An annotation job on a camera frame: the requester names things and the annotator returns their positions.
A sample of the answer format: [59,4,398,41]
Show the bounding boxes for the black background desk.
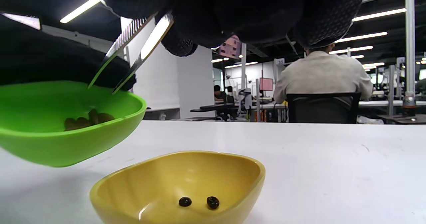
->
[190,103,241,121]

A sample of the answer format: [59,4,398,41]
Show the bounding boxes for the person's right hand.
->
[100,0,371,57]

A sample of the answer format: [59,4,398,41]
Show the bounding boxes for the row of ceiling light strips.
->
[60,0,426,70]

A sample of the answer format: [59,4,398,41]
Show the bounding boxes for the person's left hand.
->
[0,15,137,92]

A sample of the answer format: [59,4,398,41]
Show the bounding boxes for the pink screen monitor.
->
[260,78,274,92]

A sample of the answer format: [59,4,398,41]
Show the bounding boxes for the black mesh office chair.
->
[286,92,362,124]

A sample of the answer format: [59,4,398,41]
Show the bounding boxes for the yellow small dish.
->
[89,151,266,224]

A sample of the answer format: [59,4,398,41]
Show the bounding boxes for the aluminium frame post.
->
[403,0,418,109]

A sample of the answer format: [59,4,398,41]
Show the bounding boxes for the hanging pink screen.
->
[218,35,242,59]

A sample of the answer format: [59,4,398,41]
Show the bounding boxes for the green plastic dish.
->
[0,81,147,167]

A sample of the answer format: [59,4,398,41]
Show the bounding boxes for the metal tweezers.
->
[88,13,174,95]

